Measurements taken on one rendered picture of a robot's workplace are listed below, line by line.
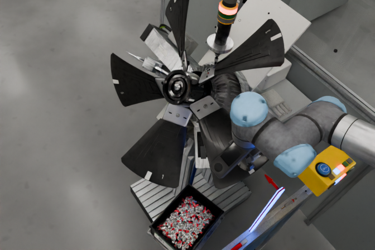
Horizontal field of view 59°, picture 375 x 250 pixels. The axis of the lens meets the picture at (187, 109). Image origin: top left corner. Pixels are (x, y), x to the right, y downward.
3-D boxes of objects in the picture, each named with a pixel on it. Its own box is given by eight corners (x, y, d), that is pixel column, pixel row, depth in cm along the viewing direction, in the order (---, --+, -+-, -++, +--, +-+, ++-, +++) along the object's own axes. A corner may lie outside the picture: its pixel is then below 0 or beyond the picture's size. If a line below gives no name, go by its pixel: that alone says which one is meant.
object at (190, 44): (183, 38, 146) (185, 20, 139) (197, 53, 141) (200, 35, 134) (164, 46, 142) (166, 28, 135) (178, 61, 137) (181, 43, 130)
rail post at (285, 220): (256, 243, 201) (305, 187, 140) (260, 249, 199) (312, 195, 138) (251, 247, 199) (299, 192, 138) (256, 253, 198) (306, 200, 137)
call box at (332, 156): (322, 157, 128) (334, 142, 120) (343, 176, 123) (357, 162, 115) (294, 177, 121) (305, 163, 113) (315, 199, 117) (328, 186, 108)
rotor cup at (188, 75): (173, 94, 124) (150, 89, 113) (196, 63, 119) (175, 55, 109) (196, 120, 117) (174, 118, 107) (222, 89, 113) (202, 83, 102)
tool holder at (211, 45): (212, 29, 92) (219, -2, 85) (236, 36, 91) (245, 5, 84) (202, 49, 87) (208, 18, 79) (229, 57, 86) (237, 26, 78)
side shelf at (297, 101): (259, 61, 179) (261, 57, 177) (309, 105, 163) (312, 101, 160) (226, 77, 169) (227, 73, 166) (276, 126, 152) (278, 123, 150)
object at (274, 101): (272, 91, 162) (273, 87, 160) (292, 112, 155) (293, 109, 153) (258, 96, 159) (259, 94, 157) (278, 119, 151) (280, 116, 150)
